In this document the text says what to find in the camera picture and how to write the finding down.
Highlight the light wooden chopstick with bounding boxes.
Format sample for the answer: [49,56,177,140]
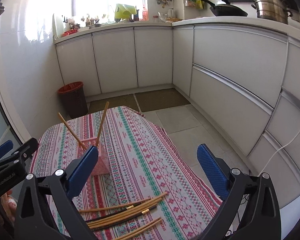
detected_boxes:
[87,192,168,228]

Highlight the dark black chopstick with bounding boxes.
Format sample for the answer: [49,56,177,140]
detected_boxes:
[88,203,157,230]

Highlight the lowest wooden chopstick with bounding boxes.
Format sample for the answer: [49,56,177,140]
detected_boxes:
[120,219,164,240]

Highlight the white kitchen cabinets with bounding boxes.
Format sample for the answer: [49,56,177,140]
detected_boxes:
[55,17,300,206]

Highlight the pink perforated utensil holder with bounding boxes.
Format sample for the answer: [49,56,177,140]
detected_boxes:
[82,137,110,176]

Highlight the patterned woven tablecloth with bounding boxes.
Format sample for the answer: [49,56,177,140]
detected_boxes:
[30,106,222,239]

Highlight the red brown trash bin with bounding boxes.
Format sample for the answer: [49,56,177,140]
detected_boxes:
[57,81,88,119]

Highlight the left olive floor mat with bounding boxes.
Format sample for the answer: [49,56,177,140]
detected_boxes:
[88,94,140,114]

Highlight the olive floor mat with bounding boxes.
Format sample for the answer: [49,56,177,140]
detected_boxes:
[88,94,140,114]
[135,88,190,112]

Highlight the right olive floor mat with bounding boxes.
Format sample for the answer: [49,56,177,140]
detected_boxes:
[135,88,190,112]

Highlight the red dish on counter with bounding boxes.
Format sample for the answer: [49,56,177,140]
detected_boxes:
[61,29,78,37]

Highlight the black wok pan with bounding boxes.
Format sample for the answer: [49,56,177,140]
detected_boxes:
[200,0,248,17]

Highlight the green plastic appliance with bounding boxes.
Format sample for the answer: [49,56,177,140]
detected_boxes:
[114,4,137,22]

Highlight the red bottle on counter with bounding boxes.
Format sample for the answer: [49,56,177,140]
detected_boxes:
[142,5,148,21]

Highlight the stainless steel steamer pot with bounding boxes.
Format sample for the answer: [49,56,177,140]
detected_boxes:
[251,0,293,24]

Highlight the white power cable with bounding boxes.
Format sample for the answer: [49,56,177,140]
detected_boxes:
[257,89,300,177]

